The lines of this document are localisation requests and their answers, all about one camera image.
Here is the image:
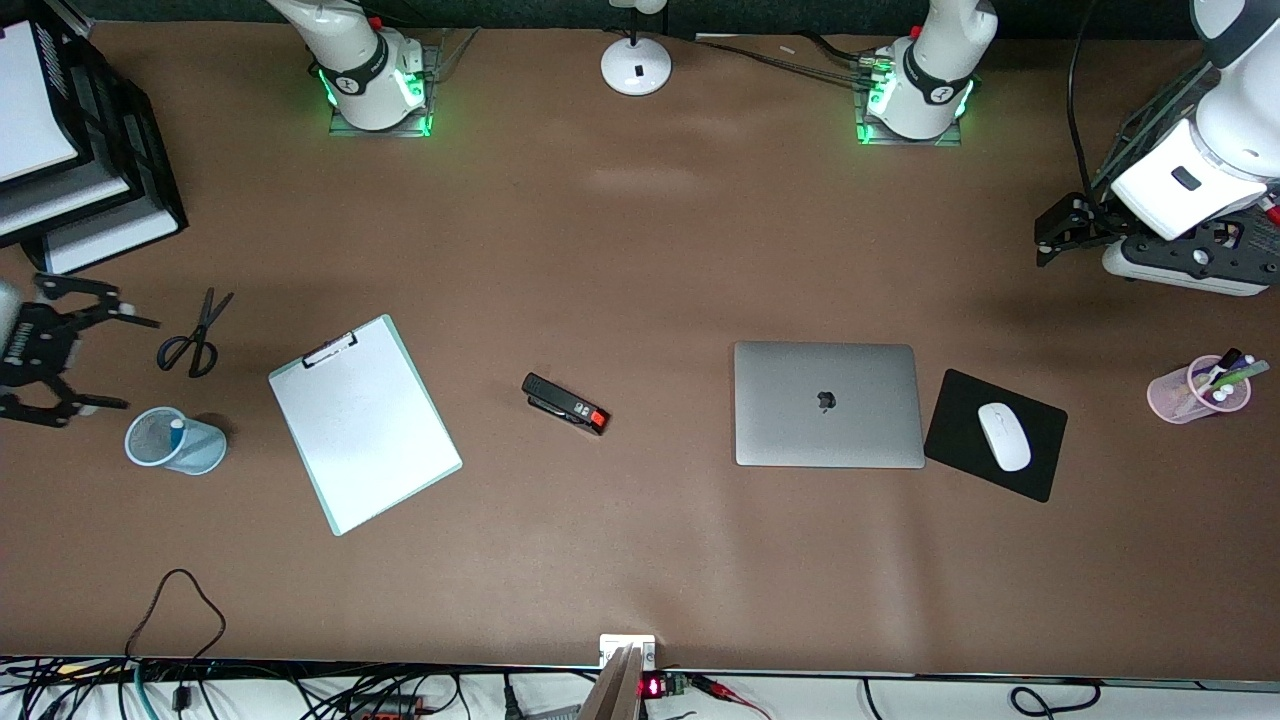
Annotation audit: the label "metal mesh desk tray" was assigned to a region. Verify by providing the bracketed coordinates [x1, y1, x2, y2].
[1095, 60, 1280, 269]

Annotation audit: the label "black mouse pad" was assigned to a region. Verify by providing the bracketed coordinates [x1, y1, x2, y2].
[923, 368, 1069, 504]

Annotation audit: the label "white clipboard with metal clip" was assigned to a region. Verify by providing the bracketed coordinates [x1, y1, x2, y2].
[268, 314, 464, 537]

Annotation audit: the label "black stapler with red end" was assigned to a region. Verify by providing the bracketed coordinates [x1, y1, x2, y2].
[521, 372, 611, 437]

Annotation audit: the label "white round-base stand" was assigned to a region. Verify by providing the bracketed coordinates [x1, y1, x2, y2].
[601, 0, 673, 97]

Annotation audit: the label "white computer mouse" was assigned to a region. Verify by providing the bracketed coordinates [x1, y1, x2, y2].
[977, 402, 1033, 473]

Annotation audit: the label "silver laptop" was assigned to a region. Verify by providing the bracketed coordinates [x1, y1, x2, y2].
[733, 341, 927, 470]

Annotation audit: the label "clear plastic stand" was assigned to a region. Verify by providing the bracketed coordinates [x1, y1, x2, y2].
[425, 27, 482, 83]

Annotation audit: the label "pink mesh pen cup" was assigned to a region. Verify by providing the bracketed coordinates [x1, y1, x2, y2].
[1147, 355, 1253, 425]

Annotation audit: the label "green marker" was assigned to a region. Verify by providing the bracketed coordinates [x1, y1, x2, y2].
[1205, 360, 1271, 394]

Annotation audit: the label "red wire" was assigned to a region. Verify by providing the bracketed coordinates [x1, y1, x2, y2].
[688, 675, 773, 720]

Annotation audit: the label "black scissors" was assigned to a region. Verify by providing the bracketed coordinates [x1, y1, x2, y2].
[156, 288, 236, 379]

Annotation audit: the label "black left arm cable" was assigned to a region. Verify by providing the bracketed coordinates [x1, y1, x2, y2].
[1066, 0, 1103, 201]

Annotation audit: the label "white paper sheet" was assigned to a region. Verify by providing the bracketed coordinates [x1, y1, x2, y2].
[45, 198, 181, 277]
[0, 20, 83, 187]

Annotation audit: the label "black looped cable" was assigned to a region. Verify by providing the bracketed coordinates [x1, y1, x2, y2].
[124, 568, 227, 713]

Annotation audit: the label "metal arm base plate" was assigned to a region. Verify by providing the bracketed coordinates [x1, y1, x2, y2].
[328, 42, 438, 138]
[855, 55, 968, 148]

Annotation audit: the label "black cable bundle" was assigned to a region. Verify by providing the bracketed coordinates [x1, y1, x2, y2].
[695, 33, 886, 89]

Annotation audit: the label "tangled black cables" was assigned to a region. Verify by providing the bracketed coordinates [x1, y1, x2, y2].
[0, 655, 601, 720]

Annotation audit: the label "coiled black cable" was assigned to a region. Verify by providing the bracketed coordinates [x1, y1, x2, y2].
[1008, 682, 1103, 720]

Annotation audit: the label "black stacked paper tray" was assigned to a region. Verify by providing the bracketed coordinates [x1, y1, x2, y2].
[0, 0, 189, 279]

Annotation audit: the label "blue mesh pen cup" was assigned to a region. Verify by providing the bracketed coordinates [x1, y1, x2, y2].
[124, 406, 229, 476]

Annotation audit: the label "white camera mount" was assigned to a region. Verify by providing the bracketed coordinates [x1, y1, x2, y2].
[580, 633, 658, 720]

